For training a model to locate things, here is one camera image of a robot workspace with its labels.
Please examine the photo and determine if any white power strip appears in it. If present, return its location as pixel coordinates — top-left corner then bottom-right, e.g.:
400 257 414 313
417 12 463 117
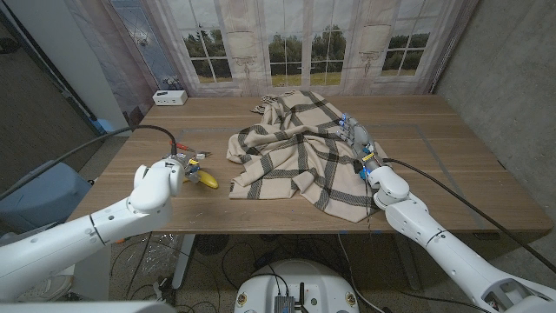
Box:
151 90 189 107

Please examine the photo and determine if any beige plaid scarf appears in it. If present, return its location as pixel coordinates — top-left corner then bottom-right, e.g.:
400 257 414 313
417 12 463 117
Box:
225 90 392 223

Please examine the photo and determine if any white robot body cover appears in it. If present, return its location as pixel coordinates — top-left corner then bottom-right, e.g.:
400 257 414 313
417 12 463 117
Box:
0 300 177 313

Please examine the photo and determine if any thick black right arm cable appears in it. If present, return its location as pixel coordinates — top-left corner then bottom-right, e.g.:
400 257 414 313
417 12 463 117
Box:
381 156 556 275

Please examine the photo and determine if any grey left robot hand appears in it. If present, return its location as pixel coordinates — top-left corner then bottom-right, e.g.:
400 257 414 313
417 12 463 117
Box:
167 151 205 183

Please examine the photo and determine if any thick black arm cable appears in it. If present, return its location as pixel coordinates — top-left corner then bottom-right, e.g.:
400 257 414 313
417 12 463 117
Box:
0 124 178 201
381 156 556 275

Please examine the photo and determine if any printed window backdrop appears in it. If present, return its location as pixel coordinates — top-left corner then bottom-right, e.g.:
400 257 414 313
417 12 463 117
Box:
63 0 480 131

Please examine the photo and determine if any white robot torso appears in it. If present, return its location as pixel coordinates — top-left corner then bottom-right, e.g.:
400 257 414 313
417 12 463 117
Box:
234 259 361 313

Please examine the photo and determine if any yellow banana-shaped toy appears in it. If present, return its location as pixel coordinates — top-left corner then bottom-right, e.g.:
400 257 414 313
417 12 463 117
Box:
184 170 220 190

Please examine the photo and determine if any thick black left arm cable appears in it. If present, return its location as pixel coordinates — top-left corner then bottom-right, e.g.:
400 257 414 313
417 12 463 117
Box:
0 124 178 201

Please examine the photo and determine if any white table leg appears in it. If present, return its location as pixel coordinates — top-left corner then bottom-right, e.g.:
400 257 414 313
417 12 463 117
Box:
172 234 196 290

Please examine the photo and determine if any white sneaker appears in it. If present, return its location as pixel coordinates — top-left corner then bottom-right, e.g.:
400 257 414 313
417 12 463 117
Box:
17 273 73 303

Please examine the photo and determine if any black round floor device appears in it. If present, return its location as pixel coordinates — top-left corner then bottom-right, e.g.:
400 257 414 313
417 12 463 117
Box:
194 234 230 256

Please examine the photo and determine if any grey table leg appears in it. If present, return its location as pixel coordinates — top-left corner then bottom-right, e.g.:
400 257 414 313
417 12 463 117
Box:
393 234 422 291

